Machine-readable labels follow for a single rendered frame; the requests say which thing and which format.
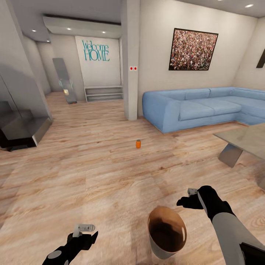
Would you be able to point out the sofa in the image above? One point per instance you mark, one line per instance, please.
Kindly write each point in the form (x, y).
(184, 109)

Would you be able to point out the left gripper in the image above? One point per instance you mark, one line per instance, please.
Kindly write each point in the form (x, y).
(82, 242)

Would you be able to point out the coffee table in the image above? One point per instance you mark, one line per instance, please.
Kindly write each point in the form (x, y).
(250, 139)

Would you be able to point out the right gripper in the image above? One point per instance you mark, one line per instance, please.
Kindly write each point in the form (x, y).
(188, 202)

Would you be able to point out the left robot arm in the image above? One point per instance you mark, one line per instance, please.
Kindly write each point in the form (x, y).
(76, 241)

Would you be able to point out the picture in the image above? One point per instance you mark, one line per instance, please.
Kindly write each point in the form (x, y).
(192, 50)

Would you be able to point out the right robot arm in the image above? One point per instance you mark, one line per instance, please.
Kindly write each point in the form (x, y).
(238, 245)

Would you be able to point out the trash can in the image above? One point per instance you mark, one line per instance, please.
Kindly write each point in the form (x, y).
(165, 232)

